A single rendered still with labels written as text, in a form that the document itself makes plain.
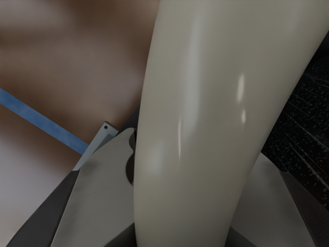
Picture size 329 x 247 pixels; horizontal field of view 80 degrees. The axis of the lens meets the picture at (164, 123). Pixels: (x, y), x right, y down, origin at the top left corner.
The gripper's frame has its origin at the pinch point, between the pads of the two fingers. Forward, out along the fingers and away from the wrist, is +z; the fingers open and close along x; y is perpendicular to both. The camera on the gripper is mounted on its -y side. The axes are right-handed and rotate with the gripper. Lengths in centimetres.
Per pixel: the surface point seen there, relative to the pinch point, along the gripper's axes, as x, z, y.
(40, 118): -76, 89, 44
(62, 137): -65, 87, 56
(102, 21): -31, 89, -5
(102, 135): -40, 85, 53
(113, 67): -29, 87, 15
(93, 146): -47, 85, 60
